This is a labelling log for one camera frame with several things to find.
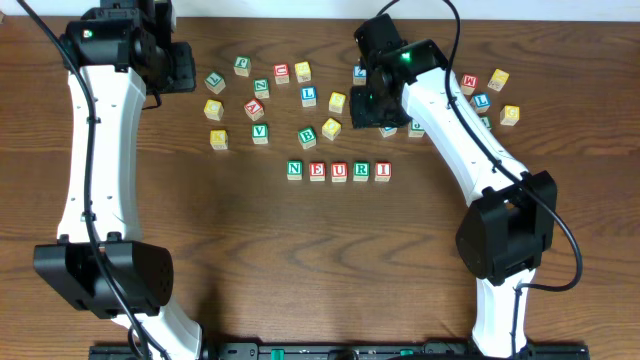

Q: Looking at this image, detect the yellow S block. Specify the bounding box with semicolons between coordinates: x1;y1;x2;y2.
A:
328;92;346;114

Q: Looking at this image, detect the green R block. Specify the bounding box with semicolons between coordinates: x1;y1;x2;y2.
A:
353;161;370;182

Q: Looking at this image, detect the red I block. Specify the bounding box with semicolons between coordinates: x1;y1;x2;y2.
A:
374;162;392;182

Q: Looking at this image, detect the red E block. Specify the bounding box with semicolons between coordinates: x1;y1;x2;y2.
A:
309;162;326;182

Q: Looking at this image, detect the green N block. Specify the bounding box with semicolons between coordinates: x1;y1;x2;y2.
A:
286;160;304;181

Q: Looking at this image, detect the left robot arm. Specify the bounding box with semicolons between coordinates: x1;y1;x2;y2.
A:
34;0;210;359

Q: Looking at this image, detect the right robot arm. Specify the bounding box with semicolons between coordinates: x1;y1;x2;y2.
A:
349;14;557;358

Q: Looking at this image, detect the blue T block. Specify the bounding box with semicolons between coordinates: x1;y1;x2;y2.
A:
380;127;397;138

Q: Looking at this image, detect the blue 2 block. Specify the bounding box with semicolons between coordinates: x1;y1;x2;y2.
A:
353;65;367;86

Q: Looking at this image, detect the yellow O block lower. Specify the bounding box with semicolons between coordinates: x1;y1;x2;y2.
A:
321;118;342;141

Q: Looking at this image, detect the blue l block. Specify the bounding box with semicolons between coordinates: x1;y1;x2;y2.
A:
300;86;317;107
470;93;491;114

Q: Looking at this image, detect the green B block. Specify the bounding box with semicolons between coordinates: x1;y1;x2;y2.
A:
297;127;317;149

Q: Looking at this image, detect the yellow block top row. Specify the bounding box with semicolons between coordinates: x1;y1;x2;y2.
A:
294;61;312;83

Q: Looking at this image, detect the red M block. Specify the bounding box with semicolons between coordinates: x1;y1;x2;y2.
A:
460;74;478;96

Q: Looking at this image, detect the blue L block right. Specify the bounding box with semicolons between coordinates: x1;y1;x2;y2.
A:
470;93;491;114

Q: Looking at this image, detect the green Z block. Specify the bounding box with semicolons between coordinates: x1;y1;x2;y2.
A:
253;78;270;99

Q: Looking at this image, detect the green 4 block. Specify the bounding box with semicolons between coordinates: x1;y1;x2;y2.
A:
480;116;492;130

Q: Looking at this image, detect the green V block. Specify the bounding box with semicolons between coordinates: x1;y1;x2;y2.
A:
251;124;269;145

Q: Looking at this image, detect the red A block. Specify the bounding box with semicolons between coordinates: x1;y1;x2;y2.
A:
244;98;265;121

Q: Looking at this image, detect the yellow block far right top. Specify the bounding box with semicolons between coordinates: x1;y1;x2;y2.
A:
487;68;510;92

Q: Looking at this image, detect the yellow G block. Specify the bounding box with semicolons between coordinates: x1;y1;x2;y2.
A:
500;105;520;126

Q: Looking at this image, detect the yellow K block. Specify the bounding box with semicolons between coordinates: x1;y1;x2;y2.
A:
209;129;229;150

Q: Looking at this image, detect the yellow C block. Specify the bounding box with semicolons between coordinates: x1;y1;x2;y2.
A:
203;99;224;121

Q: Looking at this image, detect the green L block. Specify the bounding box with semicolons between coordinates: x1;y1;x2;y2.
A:
205;71;226;94

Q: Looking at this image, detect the right black cable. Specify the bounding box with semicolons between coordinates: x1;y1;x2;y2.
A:
374;0;585;359

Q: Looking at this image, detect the black cable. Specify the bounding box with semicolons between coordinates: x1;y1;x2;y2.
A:
374;0;585;359
17;0;171;360

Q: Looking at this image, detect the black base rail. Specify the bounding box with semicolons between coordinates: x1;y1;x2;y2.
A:
88;341;591;360

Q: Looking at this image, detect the left black cable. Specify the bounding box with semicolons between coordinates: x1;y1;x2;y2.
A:
17;0;171;360

